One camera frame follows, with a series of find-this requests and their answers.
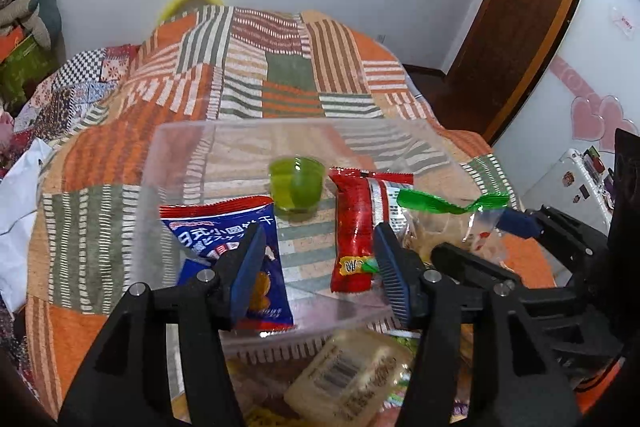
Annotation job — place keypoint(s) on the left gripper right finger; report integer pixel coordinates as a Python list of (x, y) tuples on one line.
[(516, 379)]

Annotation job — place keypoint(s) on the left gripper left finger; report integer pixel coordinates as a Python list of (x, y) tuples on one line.
[(123, 380)]

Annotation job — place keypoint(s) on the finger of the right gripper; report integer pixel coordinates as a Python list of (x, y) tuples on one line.
[(470, 270), (523, 224)]

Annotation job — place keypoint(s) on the green top rice cracker bag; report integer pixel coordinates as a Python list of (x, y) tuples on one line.
[(467, 224)]

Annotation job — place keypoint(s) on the red snack packet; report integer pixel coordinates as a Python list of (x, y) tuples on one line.
[(364, 199)]

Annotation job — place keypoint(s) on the blue biscuit snack bag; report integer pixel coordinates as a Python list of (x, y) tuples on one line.
[(211, 231)]

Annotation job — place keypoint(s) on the green jelly cup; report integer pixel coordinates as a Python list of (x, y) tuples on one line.
[(296, 183)]

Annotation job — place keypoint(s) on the square wafer cake pack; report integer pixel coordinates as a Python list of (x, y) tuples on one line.
[(348, 381)]

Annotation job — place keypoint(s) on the clear plastic storage bin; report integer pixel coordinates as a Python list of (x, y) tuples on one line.
[(205, 183)]

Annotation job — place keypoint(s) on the white plastic bag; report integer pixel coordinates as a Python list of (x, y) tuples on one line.
[(18, 215)]

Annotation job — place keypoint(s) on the brown wooden door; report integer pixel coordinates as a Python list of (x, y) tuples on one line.
[(497, 65)]

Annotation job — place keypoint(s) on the patchwork striped bed quilt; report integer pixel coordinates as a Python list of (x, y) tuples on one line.
[(100, 110)]

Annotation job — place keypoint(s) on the pile of clothes and boxes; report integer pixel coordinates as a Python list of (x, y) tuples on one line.
[(29, 35)]

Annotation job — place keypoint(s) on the yellow round cushion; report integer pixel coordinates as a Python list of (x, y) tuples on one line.
[(174, 7)]

